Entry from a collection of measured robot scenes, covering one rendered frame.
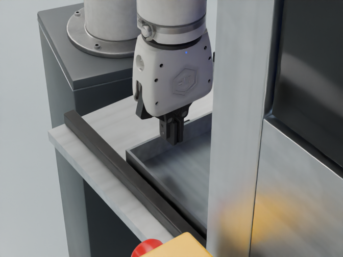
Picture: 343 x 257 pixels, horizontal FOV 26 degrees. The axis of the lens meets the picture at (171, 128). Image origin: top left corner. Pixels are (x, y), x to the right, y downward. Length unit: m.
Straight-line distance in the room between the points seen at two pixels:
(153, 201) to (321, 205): 0.41
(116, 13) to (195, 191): 0.41
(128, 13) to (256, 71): 0.73
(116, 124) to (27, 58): 1.79
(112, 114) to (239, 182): 0.50
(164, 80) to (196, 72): 0.05
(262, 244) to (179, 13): 0.30
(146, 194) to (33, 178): 1.40
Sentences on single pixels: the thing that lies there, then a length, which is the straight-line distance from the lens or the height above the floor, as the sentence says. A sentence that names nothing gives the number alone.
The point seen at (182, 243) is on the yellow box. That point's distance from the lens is 0.74.
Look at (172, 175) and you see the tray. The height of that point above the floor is 0.88.
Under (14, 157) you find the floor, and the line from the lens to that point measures 2.44.
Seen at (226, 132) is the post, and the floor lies 1.17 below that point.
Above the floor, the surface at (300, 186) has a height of 1.17.
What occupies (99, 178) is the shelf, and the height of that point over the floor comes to 0.88.
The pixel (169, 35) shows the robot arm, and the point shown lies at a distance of 0.88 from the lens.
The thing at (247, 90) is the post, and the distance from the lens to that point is 0.61.
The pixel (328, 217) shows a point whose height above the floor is 1.16.
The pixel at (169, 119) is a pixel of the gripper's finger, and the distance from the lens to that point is 0.98.
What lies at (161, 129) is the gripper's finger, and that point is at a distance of 1.00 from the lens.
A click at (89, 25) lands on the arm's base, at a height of 0.89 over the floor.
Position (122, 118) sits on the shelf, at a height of 0.88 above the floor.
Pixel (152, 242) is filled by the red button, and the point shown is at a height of 1.01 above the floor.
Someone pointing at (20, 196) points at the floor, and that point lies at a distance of 2.31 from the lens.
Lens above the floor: 1.58
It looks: 39 degrees down
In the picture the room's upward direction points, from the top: straight up
